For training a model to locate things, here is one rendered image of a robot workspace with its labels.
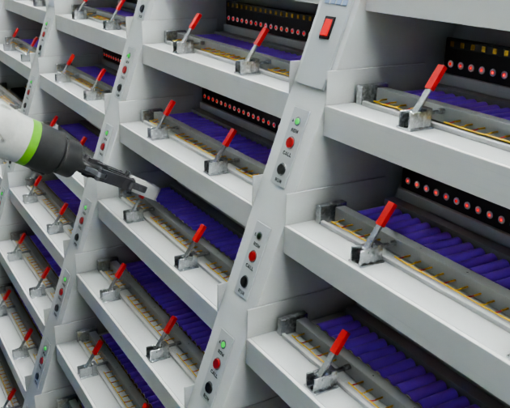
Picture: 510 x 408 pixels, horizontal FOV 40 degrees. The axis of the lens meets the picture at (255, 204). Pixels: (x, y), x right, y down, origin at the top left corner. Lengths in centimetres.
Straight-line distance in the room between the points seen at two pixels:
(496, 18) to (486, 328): 36
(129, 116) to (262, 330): 73
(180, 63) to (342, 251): 63
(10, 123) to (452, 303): 87
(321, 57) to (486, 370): 51
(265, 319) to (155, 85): 75
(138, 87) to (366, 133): 80
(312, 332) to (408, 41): 46
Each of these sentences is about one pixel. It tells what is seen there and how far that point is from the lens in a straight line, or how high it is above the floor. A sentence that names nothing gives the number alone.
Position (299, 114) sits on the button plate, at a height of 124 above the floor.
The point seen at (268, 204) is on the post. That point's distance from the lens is 110.
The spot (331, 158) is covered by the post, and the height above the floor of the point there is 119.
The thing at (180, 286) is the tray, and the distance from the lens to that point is 131.
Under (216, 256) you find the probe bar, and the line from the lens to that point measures 132.
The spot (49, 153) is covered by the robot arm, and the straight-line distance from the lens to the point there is 141.
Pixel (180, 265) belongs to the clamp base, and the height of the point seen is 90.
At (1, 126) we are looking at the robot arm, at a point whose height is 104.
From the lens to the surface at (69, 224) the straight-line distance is 200.
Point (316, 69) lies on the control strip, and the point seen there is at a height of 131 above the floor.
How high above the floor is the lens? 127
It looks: 10 degrees down
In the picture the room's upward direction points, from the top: 18 degrees clockwise
